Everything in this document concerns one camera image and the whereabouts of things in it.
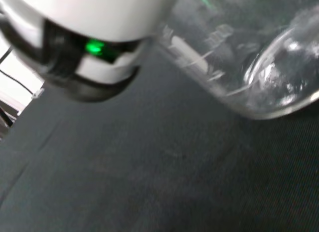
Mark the pale tape strip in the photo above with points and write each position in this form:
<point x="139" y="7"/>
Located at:
<point x="38" y="93"/>

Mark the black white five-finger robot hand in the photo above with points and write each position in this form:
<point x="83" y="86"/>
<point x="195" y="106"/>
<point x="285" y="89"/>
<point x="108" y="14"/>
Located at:
<point x="99" y="17"/>

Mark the black cloth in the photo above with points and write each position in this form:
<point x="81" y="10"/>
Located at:
<point x="149" y="179"/>

